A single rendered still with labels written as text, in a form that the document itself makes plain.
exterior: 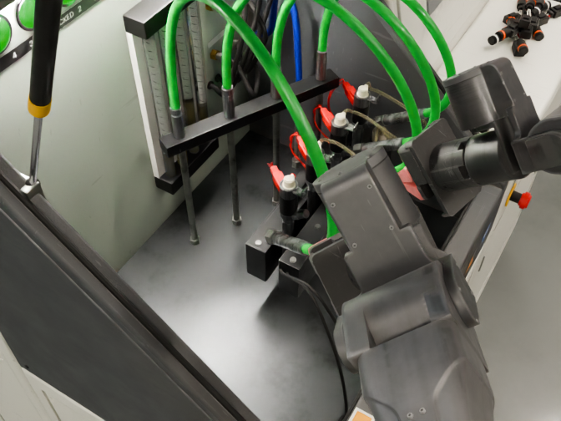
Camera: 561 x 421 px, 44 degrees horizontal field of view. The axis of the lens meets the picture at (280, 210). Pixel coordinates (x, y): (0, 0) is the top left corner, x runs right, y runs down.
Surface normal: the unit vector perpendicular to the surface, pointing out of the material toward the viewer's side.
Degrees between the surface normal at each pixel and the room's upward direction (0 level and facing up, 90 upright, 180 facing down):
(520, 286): 0
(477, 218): 0
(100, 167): 90
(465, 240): 0
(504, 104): 73
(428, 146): 44
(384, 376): 35
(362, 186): 54
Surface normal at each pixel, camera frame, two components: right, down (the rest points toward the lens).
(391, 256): -0.19, 0.27
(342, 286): 0.15, 0.08
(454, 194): 0.49, -0.10
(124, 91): 0.85, 0.40
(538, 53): 0.00, -0.65
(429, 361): -0.53, -0.69
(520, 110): 0.68, -0.20
